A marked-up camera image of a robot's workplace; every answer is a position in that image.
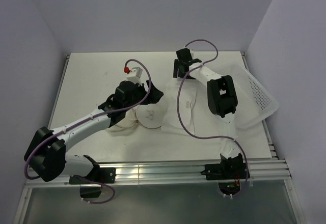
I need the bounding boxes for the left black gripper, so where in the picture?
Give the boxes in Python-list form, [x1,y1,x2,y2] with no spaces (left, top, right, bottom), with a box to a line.
[124,79,163,111]

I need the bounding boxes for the round mesh laundry bag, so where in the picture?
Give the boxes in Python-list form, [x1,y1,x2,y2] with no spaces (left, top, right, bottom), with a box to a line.
[108,102,168,132]

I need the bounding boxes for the white bra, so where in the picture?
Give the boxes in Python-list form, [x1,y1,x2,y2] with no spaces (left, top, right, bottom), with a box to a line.
[161,78,198,135]

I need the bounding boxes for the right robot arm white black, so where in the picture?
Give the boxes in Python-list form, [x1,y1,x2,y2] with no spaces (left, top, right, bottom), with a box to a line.
[174,47,247,178]

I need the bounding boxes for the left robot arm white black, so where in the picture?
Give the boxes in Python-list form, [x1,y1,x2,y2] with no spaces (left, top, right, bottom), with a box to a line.
[24,80,164,183]

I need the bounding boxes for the white perforated plastic basket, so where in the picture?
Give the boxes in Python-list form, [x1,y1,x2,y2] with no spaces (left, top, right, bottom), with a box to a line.
[217,64,279,129]

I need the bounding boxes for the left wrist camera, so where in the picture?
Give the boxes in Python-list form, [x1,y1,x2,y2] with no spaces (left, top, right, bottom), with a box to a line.
[126,67,143,85]

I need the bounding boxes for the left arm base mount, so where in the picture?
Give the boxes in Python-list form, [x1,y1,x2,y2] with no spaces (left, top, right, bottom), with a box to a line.
[69,167,116,204]

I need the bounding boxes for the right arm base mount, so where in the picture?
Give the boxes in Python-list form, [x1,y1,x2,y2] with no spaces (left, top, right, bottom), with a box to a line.
[200,155,250,196]

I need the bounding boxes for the aluminium rail frame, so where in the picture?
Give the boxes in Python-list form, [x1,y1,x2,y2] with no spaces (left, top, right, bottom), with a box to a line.
[14,52,307,223]

